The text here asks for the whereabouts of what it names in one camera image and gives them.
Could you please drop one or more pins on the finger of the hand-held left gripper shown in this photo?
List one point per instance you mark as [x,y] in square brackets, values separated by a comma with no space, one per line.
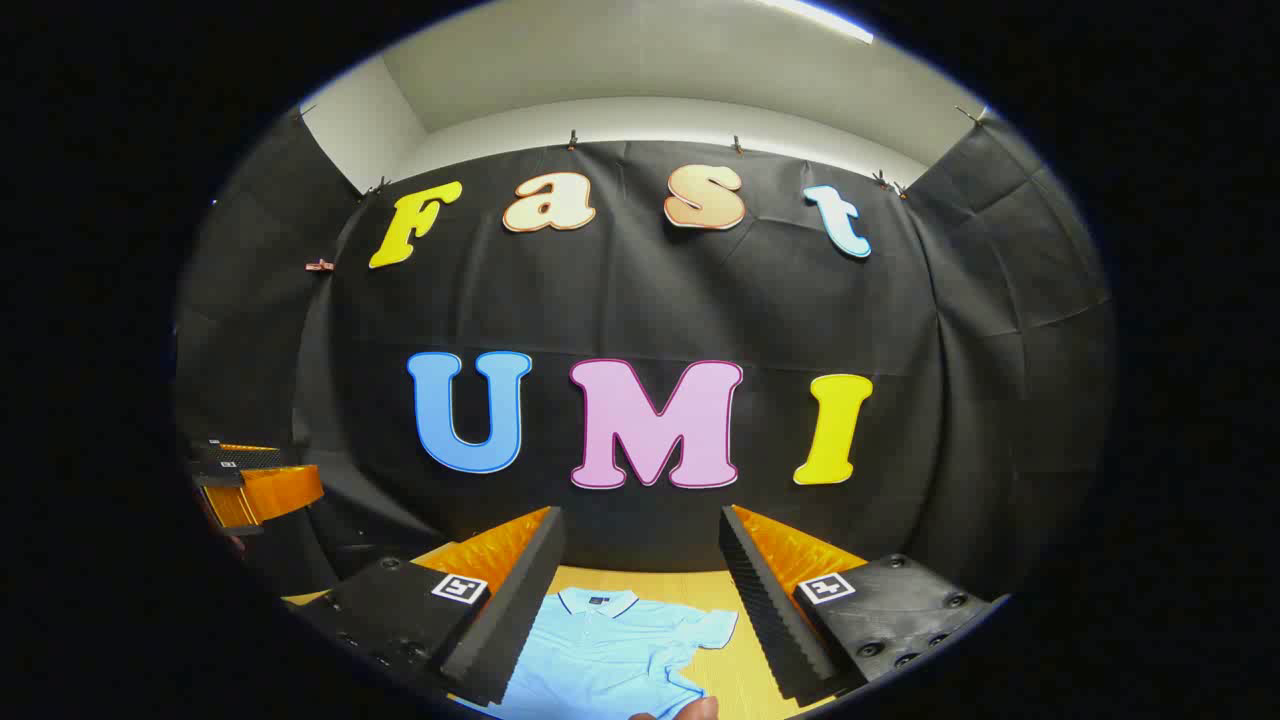
[235,457]
[280,492]

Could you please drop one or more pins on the black backdrop cloth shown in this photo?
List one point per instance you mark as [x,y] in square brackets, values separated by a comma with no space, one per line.
[640,300]

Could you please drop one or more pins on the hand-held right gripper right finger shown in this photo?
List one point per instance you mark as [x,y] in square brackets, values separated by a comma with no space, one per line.
[765,610]

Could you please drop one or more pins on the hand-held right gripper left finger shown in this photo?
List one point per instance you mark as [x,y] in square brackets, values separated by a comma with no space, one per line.
[520,610]

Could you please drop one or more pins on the light blue T-shirt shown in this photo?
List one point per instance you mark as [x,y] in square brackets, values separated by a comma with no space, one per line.
[610,650]

